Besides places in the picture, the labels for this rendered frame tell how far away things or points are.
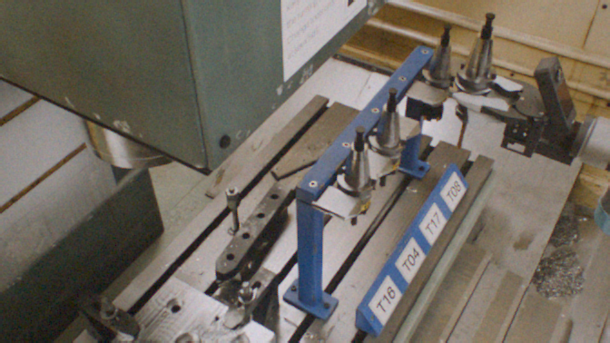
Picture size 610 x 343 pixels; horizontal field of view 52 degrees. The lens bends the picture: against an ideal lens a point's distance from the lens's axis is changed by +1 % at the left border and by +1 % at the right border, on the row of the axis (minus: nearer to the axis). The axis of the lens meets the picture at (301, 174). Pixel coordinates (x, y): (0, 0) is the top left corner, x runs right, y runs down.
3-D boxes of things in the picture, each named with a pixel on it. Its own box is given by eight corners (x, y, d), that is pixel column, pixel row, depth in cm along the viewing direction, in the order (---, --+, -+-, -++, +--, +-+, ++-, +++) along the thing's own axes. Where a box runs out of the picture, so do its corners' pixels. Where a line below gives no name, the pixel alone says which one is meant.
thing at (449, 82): (432, 70, 124) (434, 60, 123) (459, 82, 122) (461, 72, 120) (415, 84, 121) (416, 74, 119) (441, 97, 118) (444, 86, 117)
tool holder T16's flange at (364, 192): (347, 170, 105) (347, 159, 103) (380, 181, 103) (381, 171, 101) (330, 194, 101) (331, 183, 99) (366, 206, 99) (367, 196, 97)
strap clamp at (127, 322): (152, 353, 114) (137, 308, 104) (141, 367, 112) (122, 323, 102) (101, 320, 119) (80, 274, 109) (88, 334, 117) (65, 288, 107)
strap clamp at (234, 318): (280, 306, 121) (277, 259, 110) (240, 358, 113) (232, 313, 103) (265, 298, 122) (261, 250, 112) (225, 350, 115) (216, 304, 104)
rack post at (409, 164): (430, 167, 148) (450, 63, 127) (421, 181, 145) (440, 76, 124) (392, 152, 152) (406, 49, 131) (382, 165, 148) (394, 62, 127)
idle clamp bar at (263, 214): (294, 208, 139) (293, 188, 135) (233, 295, 123) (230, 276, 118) (275, 200, 141) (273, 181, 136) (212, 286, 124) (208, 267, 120)
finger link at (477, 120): (444, 127, 104) (500, 139, 102) (450, 99, 100) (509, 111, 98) (447, 115, 107) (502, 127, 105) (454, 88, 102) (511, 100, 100)
